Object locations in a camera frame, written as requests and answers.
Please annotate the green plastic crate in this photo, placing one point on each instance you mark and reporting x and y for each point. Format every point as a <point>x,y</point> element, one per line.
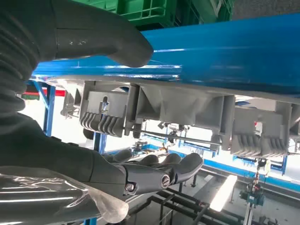
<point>140,12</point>
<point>206,11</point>

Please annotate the red barrier belt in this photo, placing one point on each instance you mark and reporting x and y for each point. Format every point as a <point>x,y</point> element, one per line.
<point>56,92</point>

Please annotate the blue metal shelf rack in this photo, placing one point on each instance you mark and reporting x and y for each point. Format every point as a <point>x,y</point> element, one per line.
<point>222,52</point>

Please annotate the blue metal beam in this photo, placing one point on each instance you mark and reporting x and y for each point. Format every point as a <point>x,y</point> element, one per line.
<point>234,170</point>

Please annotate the long ceiling light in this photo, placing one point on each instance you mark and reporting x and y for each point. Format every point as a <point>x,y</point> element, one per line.
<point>222,194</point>

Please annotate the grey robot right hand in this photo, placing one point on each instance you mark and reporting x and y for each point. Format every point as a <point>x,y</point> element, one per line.
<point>58,161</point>

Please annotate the teal hoist unit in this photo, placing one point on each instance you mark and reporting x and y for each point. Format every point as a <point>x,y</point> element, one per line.
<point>252,195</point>

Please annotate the black ceiling truss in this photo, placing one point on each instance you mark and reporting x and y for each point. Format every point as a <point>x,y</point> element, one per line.
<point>163,198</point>

